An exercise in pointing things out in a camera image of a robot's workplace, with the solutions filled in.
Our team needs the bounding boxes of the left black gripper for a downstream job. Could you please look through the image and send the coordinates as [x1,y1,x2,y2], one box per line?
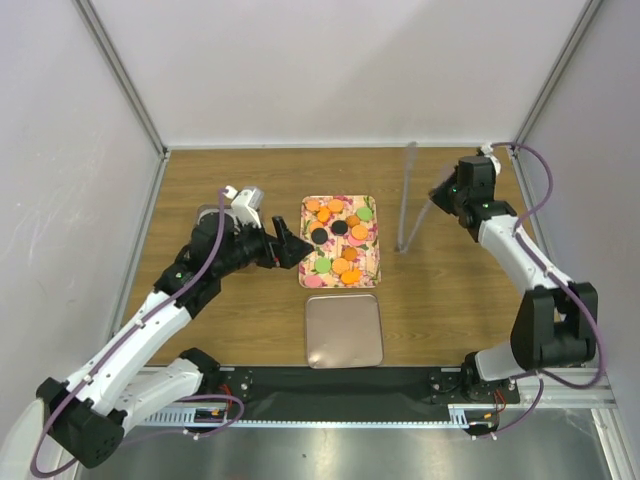
[215,214,313,277]

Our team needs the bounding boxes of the black round cookie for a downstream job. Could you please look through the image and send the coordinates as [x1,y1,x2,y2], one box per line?
[331,220,349,236]
[311,228,328,245]

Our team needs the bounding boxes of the orange cookie small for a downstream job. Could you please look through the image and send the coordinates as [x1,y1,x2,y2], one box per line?
[317,207,331,223]

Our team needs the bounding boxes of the metal serving tongs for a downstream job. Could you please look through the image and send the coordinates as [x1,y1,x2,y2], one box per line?
[396,141,432,254]

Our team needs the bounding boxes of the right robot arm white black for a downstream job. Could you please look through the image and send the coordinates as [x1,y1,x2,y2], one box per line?
[430,156,598,402]

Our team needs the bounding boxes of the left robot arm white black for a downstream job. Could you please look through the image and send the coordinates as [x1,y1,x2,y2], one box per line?
[36,209,313,468]

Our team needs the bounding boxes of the orange cookie top left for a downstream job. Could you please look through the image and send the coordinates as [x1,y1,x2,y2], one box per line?
[305,198,321,212]

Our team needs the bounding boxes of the pink cookie bottom left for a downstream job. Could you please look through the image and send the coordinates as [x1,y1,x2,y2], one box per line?
[304,275,323,288]

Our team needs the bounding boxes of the pink cookie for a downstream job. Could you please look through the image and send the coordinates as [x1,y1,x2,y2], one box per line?
[304,275,323,288]
[348,235,365,247]

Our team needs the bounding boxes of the floral rectangular tray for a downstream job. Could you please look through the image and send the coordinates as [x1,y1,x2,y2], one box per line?
[298,195,381,289]

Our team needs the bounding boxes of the orange cookie top centre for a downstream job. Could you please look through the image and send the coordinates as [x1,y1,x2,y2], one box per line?
[328,199,344,213]

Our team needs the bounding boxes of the orange waffle cookie lower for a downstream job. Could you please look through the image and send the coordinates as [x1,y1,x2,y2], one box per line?
[331,258,350,275]

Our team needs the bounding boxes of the brown cookie lower middle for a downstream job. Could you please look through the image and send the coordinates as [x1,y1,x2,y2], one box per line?
[342,247,358,262]

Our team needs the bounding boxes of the pink cookie middle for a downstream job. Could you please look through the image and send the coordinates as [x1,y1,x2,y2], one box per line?
[348,235,365,247]

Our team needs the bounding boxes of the brown waffle cookie upper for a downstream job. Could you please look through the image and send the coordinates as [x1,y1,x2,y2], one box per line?
[346,215,360,227]

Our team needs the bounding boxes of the orange cookie right middle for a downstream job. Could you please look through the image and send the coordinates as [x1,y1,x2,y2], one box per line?
[351,224,369,241]

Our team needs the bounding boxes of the orange fish cookie bottom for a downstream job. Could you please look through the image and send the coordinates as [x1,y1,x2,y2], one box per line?
[340,269,361,285]

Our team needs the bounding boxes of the green cookie upper right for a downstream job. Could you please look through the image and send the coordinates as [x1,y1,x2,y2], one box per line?
[356,206,373,222]

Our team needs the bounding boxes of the metal cookie tin box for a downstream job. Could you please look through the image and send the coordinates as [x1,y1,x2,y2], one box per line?
[195,205,236,237]

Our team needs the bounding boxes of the metal tin lid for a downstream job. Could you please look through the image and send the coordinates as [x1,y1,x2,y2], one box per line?
[305,293,384,370]

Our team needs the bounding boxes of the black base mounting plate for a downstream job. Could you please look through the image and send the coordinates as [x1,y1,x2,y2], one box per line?
[208,366,520,423]

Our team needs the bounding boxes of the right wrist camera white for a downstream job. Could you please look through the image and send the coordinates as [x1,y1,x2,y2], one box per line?
[477,142,502,176]

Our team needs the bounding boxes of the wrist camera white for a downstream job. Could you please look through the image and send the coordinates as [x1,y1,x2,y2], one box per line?
[477,142,502,176]
[224,185,264,228]

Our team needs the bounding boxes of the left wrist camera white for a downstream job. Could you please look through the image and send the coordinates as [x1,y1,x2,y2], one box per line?
[224,185,264,228]

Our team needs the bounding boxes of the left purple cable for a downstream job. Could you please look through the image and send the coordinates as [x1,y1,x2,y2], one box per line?
[29,188,246,477]

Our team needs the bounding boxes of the aluminium frame post right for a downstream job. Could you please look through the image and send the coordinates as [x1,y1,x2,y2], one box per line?
[514,0,604,143]

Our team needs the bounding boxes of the aluminium frame post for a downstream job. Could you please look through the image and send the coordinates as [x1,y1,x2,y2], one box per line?
[514,0,604,143]
[71,0,168,159]

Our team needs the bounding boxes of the grey cable duct left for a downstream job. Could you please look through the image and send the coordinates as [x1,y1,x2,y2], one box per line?
[139,403,232,428]

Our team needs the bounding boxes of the grey cable duct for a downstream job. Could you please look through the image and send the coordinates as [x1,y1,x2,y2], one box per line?
[139,403,232,428]
[448,404,499,428]

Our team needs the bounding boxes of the grey cable duct right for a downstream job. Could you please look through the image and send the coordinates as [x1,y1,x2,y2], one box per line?
[448,404,499,428]

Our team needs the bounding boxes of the aluminium frame post left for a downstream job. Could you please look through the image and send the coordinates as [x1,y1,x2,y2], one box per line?
[71,0,168,159]

